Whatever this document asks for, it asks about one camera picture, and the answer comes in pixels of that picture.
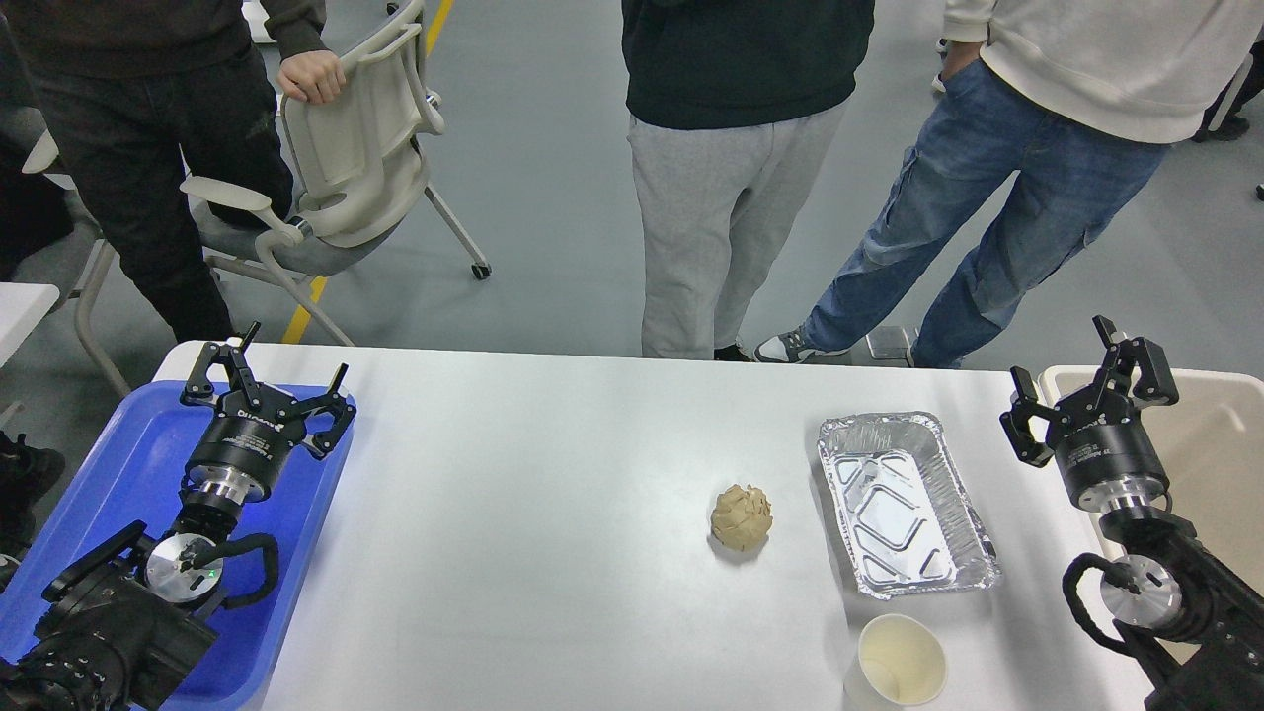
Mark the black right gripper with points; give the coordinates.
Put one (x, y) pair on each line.
(1096, 434)

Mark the crumpled tan paper ball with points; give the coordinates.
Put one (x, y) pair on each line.
(741, 517)

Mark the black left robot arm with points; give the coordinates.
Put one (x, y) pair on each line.
(166, 576)

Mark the blue plastic tray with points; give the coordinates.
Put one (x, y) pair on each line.
(134, 472)

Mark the aluminium foil tray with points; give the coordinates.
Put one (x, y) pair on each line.
(901, 508)

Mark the beige office chair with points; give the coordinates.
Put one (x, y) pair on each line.
(355, 163)

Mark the person in black clothes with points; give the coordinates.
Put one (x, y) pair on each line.
(139, 94)

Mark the person in grey sweatpants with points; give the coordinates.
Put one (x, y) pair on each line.
(732, 107)

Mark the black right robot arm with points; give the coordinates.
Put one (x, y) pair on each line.
(1192, 624)

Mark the white paper cup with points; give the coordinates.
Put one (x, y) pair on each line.
(898, 664)

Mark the white side table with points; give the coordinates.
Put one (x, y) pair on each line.
(23, 306)

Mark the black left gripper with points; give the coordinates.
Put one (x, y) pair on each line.
(242, 452)

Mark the person in blue jeans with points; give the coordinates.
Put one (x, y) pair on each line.
(1076, 103)

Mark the beige plastic bin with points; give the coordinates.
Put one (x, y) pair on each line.
(1211, 448)

